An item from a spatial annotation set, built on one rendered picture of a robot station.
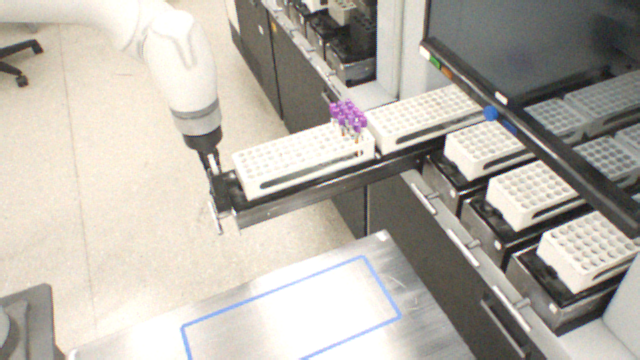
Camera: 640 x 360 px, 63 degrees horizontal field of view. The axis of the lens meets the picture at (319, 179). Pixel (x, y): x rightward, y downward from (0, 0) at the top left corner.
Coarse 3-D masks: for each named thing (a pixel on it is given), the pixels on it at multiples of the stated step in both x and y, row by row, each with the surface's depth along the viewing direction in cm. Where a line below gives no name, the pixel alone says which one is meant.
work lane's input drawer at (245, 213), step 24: (432, 144) 120; (360, 168) 116; (384, 168) 117; (408, 168) 121; (240, 192) 111; (288, 192) 112; (312, 192) 113; (336, 192) 116; (216, 216) 115; (240, 216) 109; (264, 216) 112
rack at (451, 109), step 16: (416, 96) 124; (432, 96) 124; (448, 96) 124; (464, 96) 124; (368, 112) 120; (384, 112) 120; (400, 112) 120; (416, 112) 120; (432, 112) 119; (448, 112) 119; (464, 112) 119; (480, 112) 124; (368, 128) 120; (384, 128) 117; (400, 128) 116; (416, 128) 116; (432, 128) 124; (448, 128) 120; (384, 144) 115; (400, 144) 117
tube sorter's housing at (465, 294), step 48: (384, 192) 148; (480, 192) 109; (432, 240) 128; (432, 288) 137; (480, 288) 112; (624, 288) 85; (480, 336) 120; (528, 336) 100; (576, 336) 92; (624, 336) 89
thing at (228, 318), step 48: (384, 240) 99; (240, 288) 93; (288, 288) 93; (336, 288) 92; (384, 288) 91; (144, 336) 88; (192, 336) 87; (240, 336) 86; (288, 336) 86; (336, 336) 85; (384, 336) 85; (432, 336) 84
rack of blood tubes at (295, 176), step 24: (264, 144) 114; (288, 144) 114; (312, 144) 114; (336, 144) 114; (360, 144) 112; (240, 168) 109; (264, 168) 109; (288, 168) 108; (312, 168) 116; (336, 168) 114; (264, 192) 110
